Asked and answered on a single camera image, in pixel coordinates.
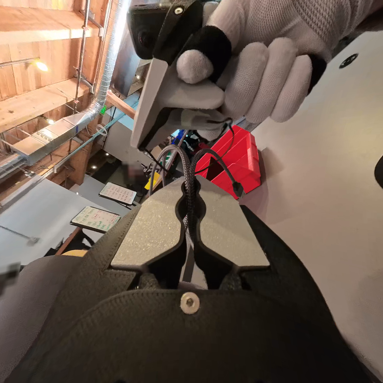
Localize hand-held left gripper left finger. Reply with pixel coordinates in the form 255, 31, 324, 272
112, 177, 188, 283

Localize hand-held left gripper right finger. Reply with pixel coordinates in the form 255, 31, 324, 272
193, 176, 271, 283

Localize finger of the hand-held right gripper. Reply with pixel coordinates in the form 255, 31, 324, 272
165, 108, 232, 144
131, 58, 171, 151

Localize grey braided cable silver plug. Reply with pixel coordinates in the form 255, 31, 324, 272
157, 144, 201, 283

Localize person's right hand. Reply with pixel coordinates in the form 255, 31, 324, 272
177, 0, 383, 124

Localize white flip chart board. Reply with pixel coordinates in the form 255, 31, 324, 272
99, 183, 138, 206
71, 207, 122, 234

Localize red plastic bin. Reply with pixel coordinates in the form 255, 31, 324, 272
195, 125, 262, 195

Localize wooden beam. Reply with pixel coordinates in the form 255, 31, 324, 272
0, 84, 96, 135

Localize dark cloth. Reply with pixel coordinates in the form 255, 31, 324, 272
374, 155, 383, 189

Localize silver ceiling duct pipes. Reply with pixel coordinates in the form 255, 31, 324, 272
0, 0, 131, 180

